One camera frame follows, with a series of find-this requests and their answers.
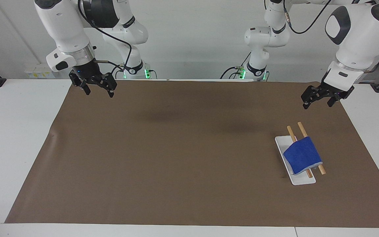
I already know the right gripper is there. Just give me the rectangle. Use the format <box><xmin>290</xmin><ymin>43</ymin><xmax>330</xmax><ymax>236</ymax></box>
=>
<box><xmin>69</xmin><ymin>59</ymin><xmax>118</xmax><ymax>98</ymax></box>

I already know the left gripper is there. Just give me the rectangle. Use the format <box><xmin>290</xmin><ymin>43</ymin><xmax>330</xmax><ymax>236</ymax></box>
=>
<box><xmin>300</xmin><ymin>78</ymin><xmax>355</xmax><ymax>110</ymax></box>

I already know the blue towel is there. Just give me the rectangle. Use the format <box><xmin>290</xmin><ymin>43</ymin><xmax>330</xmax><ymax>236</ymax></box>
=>
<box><xmin>283</xmin><ymin>136</ymin><xmax>323</xmax><ymax>175</ymax></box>

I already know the wooden rod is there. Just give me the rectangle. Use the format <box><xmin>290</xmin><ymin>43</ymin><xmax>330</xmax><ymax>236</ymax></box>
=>
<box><xmin>287</xmin><ymin>125</ymin><xmax>314</xmax><ymax>178</ymax></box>
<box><xmin>297</xmin><ymin>121</ymin><xmax>327</xmax><ymax>175</ymax></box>

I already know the white rectangular tray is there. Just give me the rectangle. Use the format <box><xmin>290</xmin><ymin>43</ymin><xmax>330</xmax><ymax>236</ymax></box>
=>
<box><xmin>274</xmin><ymin>135</ymin><xmax>317</xmax><ymax>186</ymax></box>

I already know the white wall socket strip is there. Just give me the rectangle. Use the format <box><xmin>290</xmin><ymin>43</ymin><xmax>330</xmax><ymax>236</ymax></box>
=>
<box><xmin>24</xmin><ymin>67</ymin><xmax>56</xmax><ymax>79</ymax></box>

